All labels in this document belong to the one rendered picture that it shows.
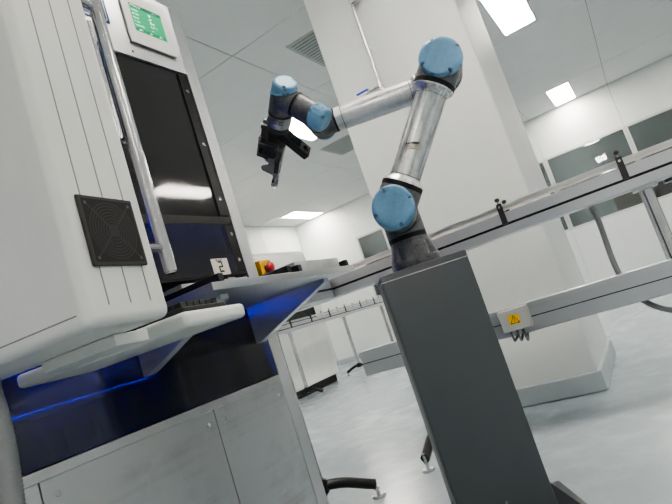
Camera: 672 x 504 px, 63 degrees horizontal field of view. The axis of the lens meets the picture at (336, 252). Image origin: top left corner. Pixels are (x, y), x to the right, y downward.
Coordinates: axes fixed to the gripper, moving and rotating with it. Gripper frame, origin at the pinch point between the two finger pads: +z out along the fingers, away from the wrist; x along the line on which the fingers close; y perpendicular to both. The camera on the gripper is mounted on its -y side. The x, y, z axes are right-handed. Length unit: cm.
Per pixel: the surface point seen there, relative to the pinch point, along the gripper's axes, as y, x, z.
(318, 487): -40, 70, 75
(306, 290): -18.7, 27.9, 21.4
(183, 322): 2, 88, -38
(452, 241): -76, -34, 42
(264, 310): -6.4, 29.7, 35.6
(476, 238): -85, -33, 36
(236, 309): -5, 76, -29
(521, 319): -108, -4, 47
